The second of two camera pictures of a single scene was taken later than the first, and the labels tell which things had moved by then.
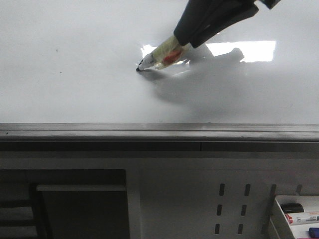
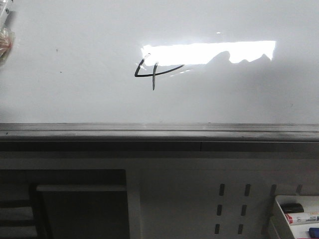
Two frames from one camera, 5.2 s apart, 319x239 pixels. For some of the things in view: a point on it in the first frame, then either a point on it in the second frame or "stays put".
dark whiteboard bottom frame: (159, 137) stays put
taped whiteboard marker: (167, 54) → (7, 36)
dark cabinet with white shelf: (67, 203) stays put
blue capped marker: (314, 232) stays put
